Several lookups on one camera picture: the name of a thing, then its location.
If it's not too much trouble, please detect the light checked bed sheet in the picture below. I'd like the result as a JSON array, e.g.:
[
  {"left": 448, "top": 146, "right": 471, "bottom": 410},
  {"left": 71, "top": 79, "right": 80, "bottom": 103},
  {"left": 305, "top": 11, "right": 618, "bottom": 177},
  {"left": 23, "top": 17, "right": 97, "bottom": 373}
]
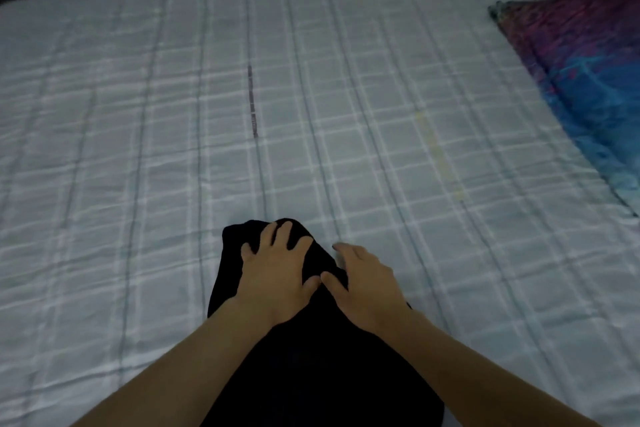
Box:
[{"left": 0, "top": 0, "right": 640, "bottom": 427}]

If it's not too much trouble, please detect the black cloth garment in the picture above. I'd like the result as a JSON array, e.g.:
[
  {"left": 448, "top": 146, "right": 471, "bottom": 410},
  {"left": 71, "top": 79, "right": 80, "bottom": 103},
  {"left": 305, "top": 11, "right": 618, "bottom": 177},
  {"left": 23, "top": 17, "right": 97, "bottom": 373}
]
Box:
[{"left": 200, "top": 218, "right": 446, "bottom": 427}]

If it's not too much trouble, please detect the person's right forearm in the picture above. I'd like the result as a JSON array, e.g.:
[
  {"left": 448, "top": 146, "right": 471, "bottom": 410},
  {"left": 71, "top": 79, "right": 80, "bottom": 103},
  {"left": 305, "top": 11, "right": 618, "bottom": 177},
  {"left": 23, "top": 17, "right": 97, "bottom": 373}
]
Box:
[{"left": 372, "top": 308, "right": 598, "bottom": 427}]

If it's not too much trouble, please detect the purple and blue pillow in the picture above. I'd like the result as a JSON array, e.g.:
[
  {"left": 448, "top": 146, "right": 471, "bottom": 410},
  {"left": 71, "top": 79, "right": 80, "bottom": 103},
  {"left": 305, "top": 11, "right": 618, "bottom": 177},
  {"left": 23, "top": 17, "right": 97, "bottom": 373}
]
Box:
[{"left": 488, "top": 0, "right": 640, "bottom": 218}]

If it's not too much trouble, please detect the person's right hand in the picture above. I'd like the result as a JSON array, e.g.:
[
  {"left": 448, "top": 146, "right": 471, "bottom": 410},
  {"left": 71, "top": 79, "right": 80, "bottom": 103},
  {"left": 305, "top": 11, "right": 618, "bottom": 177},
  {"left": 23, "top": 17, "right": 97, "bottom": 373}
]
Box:
[{"left": 320, "top": 242, "right": 412, "bottom": 336}]

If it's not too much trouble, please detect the person's left forearm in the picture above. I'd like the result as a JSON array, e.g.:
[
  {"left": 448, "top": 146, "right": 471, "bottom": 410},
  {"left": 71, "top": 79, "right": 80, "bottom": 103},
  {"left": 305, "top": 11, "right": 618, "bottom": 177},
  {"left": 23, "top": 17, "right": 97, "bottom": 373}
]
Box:
[{"left": 70, "top": 298, "right": 277, "bottom": 427}]

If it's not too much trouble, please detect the person's left hand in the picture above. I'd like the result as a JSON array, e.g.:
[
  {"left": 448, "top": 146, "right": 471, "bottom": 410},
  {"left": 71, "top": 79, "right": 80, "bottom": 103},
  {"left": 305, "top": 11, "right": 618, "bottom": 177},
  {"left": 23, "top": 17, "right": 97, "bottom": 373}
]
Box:
[{"left": 232, "top": 221, "right": 322, "bottom": 328}]

